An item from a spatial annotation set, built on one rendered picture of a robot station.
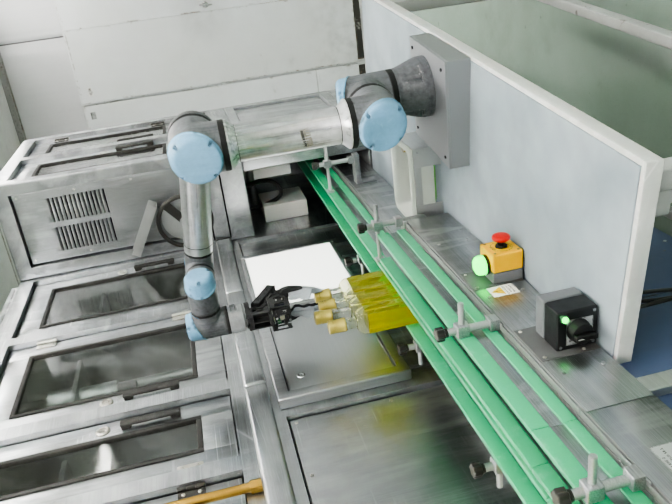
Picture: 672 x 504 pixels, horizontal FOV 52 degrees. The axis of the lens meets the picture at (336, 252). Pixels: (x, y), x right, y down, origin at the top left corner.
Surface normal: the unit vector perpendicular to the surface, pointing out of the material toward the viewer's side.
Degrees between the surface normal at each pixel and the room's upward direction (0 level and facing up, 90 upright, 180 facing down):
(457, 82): 90
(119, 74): 90
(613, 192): 0
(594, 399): 90
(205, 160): 81
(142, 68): 90
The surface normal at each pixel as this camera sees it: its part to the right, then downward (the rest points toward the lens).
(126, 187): 0.22, 0.38
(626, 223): -0.97, 0.19
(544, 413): -0.11, -0.90
